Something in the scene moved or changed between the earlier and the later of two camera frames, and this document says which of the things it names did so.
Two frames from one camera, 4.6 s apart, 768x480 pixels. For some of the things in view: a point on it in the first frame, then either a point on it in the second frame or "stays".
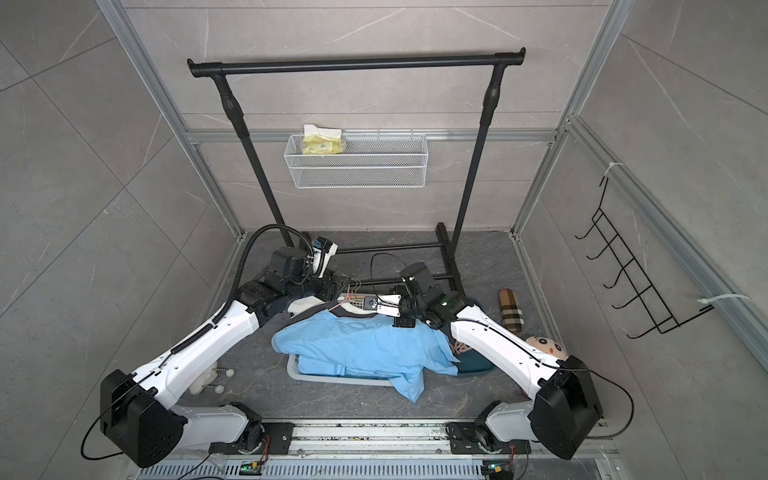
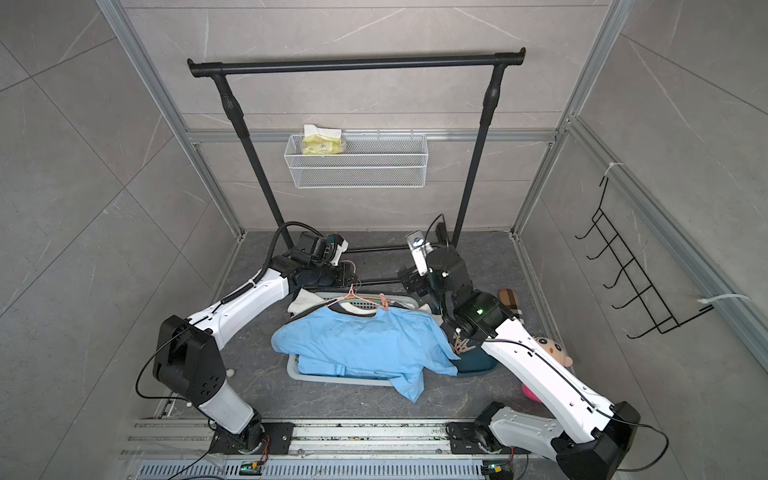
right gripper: (403, 322) to (412, 281)
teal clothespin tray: (471, 362) stays
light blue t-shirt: (366, 346) stays
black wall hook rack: (617, 250) stays
